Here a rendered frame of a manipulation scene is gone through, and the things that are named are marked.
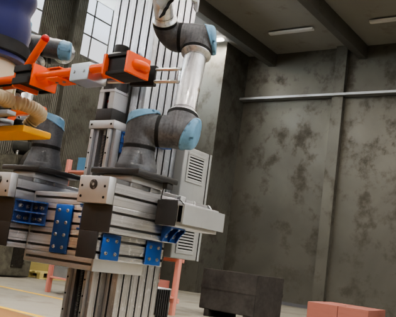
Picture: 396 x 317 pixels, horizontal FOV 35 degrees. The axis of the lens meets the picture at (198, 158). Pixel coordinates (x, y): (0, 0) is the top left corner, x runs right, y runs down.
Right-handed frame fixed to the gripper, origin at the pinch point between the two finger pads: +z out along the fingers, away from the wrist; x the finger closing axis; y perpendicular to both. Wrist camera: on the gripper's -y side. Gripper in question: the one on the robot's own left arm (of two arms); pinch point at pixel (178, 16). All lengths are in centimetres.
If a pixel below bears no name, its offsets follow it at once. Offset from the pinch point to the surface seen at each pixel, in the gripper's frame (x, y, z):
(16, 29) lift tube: -26, 41, 18
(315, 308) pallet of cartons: -221, -632, 114
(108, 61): 20, 47, 33
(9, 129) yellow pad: -26, 36, 46
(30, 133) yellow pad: -19, 34, 47
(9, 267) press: -865, -650, 134
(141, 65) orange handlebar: 29, 46, 34
